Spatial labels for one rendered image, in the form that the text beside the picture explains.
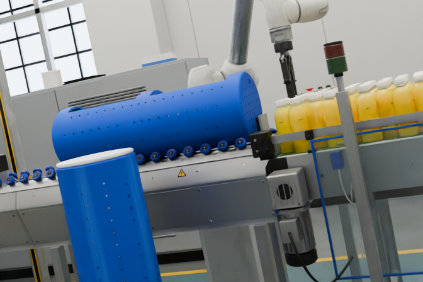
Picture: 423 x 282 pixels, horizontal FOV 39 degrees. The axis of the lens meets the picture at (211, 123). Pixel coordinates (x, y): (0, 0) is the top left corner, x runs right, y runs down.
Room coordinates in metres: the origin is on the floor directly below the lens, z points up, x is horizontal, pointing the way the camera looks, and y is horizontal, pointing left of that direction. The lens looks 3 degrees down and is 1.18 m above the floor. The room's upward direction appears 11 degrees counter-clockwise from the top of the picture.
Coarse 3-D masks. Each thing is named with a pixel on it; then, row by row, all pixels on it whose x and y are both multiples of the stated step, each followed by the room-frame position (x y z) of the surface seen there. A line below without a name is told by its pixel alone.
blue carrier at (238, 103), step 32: (160, 96) 2.43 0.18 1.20; (192, 96) 2.35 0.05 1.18; (224, 96) 2.29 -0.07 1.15; (256, 96) 2.47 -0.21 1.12; (64, 128) 2.55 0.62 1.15; (96, 128) 2.49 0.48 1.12; (128, 128) 2.43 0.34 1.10; (160, 128) 2.38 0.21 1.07; (192, 128) 2.34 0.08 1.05; (224, 128) 2.30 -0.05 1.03; (256, 128) 2.39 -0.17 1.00; (64, 160) 2.58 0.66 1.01
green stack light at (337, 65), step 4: (344, 56) 1.89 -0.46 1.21; (328, 60) 1.89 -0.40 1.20; (332, 60) 1.88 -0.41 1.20; (336, 60) 1.87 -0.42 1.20; (340, 60) 1.87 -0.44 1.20; (344, 60) 1.88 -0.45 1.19; (328, 64) 1.89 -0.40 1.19; (332, 64) 1.88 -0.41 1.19; (336, 64) 1.87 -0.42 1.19; (340, 64) 1.87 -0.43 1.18; (344, 64) 1.88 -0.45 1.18; (328, 68) 1.90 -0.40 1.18; (332, 68) 1.88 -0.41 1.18; (336, 68) 1.87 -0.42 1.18; (340, 68) 1.87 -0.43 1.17; (344, 68) 1.88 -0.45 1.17; (328, 72) 1.91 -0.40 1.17; (332, 72) 1.88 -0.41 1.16; (336, 72) 1.88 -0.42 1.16
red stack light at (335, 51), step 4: (340, 44) 1.88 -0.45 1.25; (324, 48) 1.90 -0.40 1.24; (328, 48) 1.88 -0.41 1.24; (332, 48) 1.88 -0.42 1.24; (336, 48) 1.87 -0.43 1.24; (340, 48) 1.88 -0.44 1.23; (324, 52) 1.90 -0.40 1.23; (328, 52) 1.89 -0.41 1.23; (332, 52) 1.88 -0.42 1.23; (336, 52) 1.87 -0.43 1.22; (340, 52) 1.87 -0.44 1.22; (344, 52) 1.89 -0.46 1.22; (328, 56) 1.89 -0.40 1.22; (332, 56) 1.88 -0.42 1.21; (336, 56) 1.87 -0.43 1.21; (340, 56) 1.88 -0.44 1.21
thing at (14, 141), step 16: (0, 48) 3.23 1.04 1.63; (0, 64) 3.21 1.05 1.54; (0, 80) 3.18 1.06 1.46; (0, 96) 3.18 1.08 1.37; (0, 112) 3.19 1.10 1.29; (16, 128) 3.22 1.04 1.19; (16, 144) 3.20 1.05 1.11; (16, 160) 3.18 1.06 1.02; (32, 256) 3.19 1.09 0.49; (48, 272) 3.23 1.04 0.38
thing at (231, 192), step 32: (224, 160) 2.32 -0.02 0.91; (256, 160) 2.27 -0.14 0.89; (32, 192) 2.65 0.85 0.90; (160, 192) 2.41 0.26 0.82; (192, 192) 2.37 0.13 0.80; (224, 192) 2.32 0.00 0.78; (256, 192) 2.29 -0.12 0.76; (0, 224) 2.73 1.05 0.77; (32, 224) 2.67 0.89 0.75; (64, 224) 2.62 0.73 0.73; (160, 224) 2.48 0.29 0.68; (192, 224) 2.43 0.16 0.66; (224, 224) 2.39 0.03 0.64
